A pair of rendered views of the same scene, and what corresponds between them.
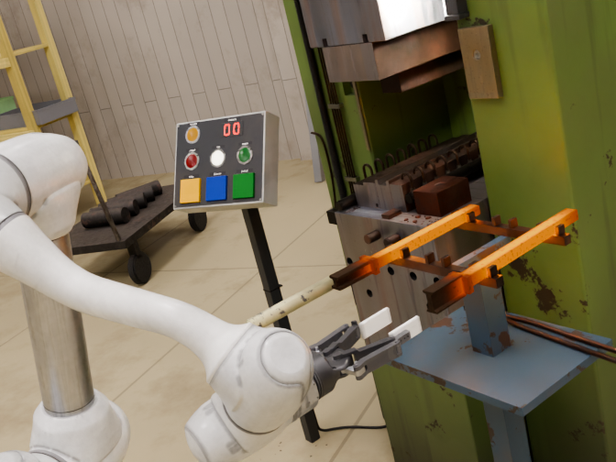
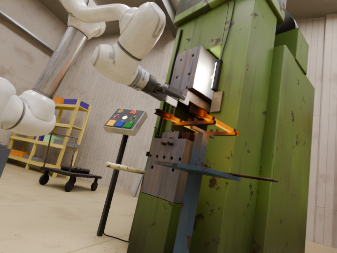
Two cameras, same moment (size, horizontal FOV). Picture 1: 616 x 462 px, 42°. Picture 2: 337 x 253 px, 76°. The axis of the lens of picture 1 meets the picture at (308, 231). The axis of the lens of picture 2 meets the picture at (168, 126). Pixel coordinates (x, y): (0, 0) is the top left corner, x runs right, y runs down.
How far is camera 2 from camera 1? 103 cm
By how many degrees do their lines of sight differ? 32
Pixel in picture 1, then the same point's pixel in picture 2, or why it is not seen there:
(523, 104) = (226, 114)
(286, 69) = (139, 164)
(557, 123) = (235, 119)
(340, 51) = not seen: hidden behind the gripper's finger
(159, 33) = (111, 143)
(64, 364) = (52, 73)
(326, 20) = (177, 84)
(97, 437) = (42, 107)
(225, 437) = (111, 49)
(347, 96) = not seen: hidden behind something
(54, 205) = not seen: hidden behind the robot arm
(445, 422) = (158, 222)
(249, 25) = (135, 150)
